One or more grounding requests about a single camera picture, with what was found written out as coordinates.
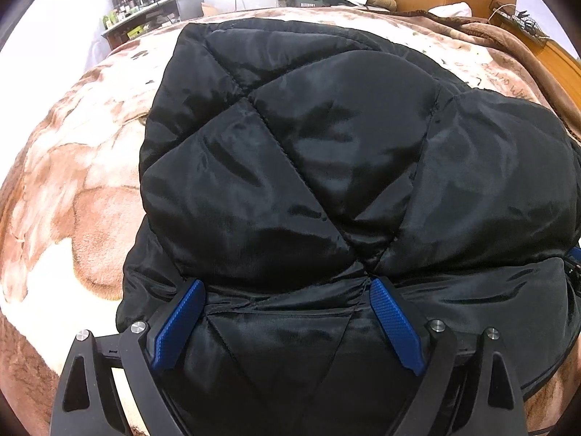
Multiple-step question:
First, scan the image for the black puffer jacket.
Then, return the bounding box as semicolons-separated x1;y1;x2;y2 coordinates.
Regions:
116;19;580;435

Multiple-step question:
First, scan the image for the wooden headboard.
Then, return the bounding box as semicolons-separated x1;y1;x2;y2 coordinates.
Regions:
491;15;581;107

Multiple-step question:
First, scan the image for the brown patterned fleece blanket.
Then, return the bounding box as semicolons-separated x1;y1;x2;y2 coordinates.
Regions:
1;8;580;435

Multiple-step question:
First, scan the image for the white pillow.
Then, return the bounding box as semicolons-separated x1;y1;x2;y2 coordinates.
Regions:
428;1;473;18

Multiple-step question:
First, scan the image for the brown plush toy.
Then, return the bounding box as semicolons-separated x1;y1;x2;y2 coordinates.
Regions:
365;0;397;12

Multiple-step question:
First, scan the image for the cluttered side desk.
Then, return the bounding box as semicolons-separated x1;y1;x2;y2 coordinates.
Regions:
101;0;204;50

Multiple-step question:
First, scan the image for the power strip with cables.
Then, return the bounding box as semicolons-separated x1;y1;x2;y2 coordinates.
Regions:
488;0;550;45

